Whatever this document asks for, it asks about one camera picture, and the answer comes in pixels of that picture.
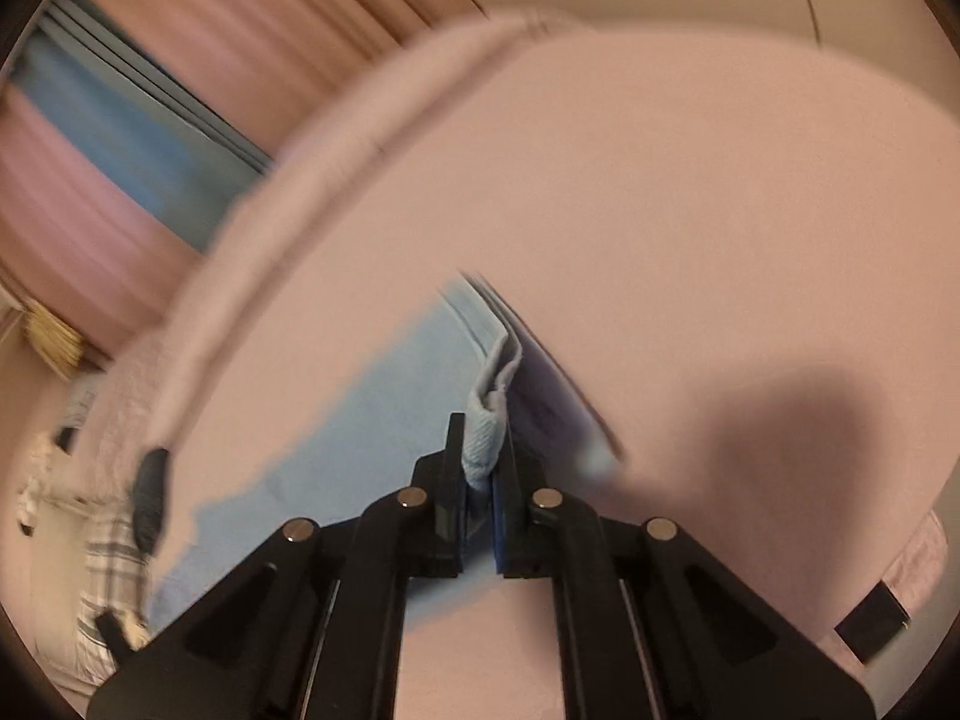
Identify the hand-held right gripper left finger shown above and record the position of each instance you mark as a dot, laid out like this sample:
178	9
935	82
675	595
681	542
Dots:
469	532

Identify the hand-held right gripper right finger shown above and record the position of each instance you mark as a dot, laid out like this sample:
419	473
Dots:
501	525

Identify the light blue denim pants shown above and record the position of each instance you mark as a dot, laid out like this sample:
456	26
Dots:
375	420

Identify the dark blue rolled cloth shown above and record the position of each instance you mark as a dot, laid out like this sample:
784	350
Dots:
150	495

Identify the plaid pillow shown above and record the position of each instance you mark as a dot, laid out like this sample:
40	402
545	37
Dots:
105	562

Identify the black rectangular object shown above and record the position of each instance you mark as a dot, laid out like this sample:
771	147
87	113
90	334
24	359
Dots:
874	619

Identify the pink duvet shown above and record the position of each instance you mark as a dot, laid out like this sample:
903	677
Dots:
300	165

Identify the white frilly cloth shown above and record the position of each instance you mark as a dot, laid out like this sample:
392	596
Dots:
37	495

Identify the straw-coloured woven thing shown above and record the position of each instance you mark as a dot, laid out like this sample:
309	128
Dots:
52	337

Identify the pink curtain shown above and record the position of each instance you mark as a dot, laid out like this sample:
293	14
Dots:
60	202
240	22

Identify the blue curtain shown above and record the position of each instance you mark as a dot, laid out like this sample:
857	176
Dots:
112	120

